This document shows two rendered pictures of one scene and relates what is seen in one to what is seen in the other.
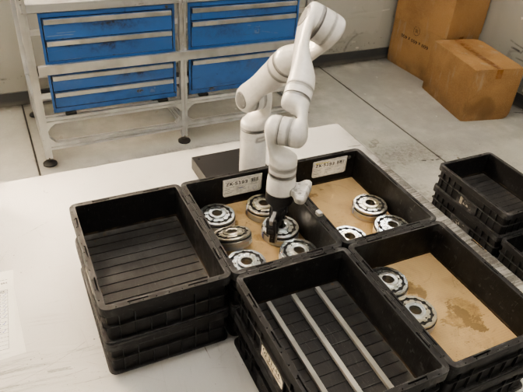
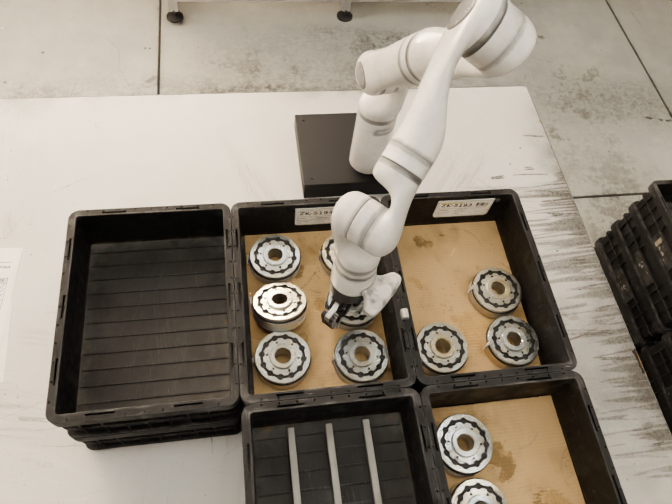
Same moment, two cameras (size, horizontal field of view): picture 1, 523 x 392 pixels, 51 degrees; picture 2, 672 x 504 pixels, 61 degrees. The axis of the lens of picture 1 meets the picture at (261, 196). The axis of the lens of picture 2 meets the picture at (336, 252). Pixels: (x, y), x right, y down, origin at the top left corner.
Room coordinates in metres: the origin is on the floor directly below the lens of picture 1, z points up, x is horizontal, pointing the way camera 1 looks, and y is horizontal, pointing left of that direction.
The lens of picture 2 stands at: (0.70, -0.09, 1.86)
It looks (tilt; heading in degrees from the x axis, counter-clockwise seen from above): 59 degrees down; 10
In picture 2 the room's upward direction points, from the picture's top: 11 degrees clockwise
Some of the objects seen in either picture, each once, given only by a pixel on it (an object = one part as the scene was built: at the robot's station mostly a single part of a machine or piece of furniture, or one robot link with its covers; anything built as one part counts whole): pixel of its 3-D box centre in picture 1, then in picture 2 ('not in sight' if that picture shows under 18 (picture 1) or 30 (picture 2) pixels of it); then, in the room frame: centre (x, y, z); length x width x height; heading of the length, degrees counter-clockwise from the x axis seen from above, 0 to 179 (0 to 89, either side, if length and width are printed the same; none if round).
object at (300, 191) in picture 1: (288, 181); (363, 274); (1.16, -0.07, 1.03); 0.11 x 0.09 x 0.06; 74
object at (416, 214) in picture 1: (349, 207); (463, 290); (1.29, -0.26, 0.87); 0.40 x 0.30 x 0.11; 28
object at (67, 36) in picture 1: (114, 59); not in sight; (2.90, 0.88, 0.60); 0.72 x 0.03 x 0.56; 118
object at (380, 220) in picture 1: (392, 225); (513, 340); (1.23, -0.38, 0.86); 0.10 x 0.10 x 0.01
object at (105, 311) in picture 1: (145, 241); (149, 303); (1.02, 0.27, 0.92); 0.40 x 0.30 x 0.02; 28
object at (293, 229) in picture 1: (280, 226); (353, 301); (1.19, -0.06, 0.86); 0.10 x 0.10 x 0.01
